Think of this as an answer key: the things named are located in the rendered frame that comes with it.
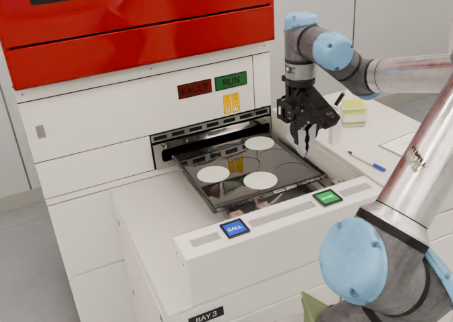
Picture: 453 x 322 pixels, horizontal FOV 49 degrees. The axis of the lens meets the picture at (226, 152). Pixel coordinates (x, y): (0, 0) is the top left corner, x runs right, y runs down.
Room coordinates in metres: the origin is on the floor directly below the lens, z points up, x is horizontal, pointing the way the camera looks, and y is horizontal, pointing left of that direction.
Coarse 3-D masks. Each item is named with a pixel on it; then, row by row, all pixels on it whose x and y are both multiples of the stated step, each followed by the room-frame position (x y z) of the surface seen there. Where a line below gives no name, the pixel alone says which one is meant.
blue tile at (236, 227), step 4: (228, 224) 0.97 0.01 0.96; (232, 224) 0.96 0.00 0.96; (236, 224) 0.96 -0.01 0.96; (240, 224) 0.96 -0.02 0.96; (224, 228) 0.95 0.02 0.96; (228, 228) 0.95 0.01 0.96; (232, 228) 0.95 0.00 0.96; (236, 228) 0.95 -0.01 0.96; (240, 228) 0.95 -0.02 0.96; (244, 228) 0.94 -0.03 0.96; (228, 232) 0.93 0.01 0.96; (232, 232) 0.93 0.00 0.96; (236, 232) 0.93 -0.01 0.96
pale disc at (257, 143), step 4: (248, 140) 1.53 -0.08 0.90; (252, 140) 1.53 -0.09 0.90; (256, 140) 1.52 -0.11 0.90; (260, 140) 1.52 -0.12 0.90; (264, 140) 1.52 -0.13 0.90; (268, 140) 1.52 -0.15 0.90; (272, 140) 1.51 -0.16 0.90; (248, 144) 1.50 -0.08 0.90; (252, 144) 1.50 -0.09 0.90; (256, 144) 1.49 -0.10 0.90; (260, 144) 1.49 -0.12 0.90; (264, 144) 1.49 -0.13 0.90; (268, 144) 1.49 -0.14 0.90; (272, 144) 1.48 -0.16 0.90; (252, 148) 1.47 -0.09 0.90; (256, 148) 1.46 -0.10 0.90; (260, 148) 1.46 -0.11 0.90; (264, 148) 1.46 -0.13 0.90
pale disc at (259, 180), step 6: (252, 174) 1.30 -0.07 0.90; (258, 174) 1.29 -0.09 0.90; (264, 174) 1.29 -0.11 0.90; (270, 174) 1.29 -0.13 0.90; (246, 180) 1.27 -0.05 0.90; (252, 180) 1.26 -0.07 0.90; (258, 180) 1.26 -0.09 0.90; (264, 180) 1.26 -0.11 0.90; (270, 180) 1.26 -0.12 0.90; (276, 180) 1.25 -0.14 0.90; (252, 186) 1.23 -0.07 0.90; (258, 186) 1.23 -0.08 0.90; (264, 186) 1.23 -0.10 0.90; (270, 186) 1.22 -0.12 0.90
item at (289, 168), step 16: (224, 144) 1.51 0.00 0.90; (240, 144) 1.50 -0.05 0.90; (192, 160) 1.42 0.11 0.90; (208, 160) 1.41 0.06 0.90; (224, 160) 1.40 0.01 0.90; (240, 160) 1.39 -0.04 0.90; (256, 160) 1.38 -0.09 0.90; (272, 160) 1.37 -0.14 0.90; (288, 160) 1.36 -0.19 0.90; (192, 176) 1.31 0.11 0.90; (240, 176) 1.29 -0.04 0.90; (288, 176) 1.27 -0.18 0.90; (304, 176) 1.26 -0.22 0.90; (208, 192) 1.22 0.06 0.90; (224, 192) 1.21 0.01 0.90; (240, 192) 1.20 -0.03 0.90; (256, 192) 1.20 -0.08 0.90
